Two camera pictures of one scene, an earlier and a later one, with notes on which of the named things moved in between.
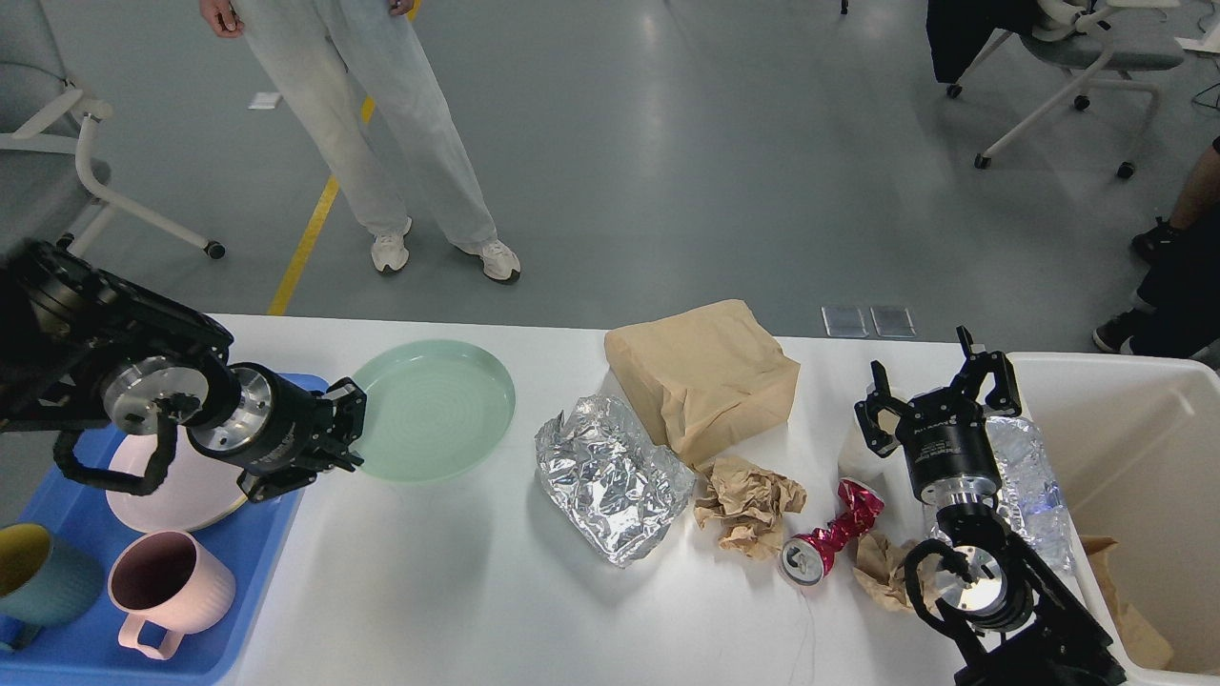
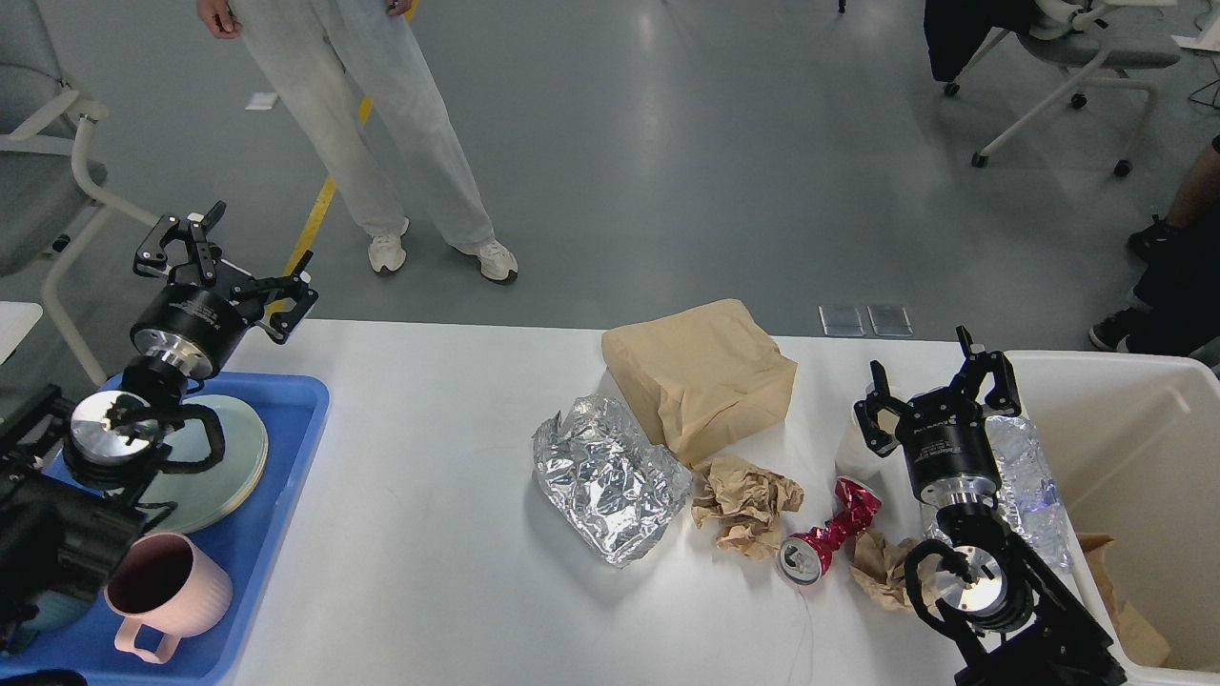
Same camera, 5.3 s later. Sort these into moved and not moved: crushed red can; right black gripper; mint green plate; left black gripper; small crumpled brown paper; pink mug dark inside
Moved: mint green plate; left black gripper
Not moved: small crumpled brown paper; crushed red can; pink mug dark inside; right black gripper
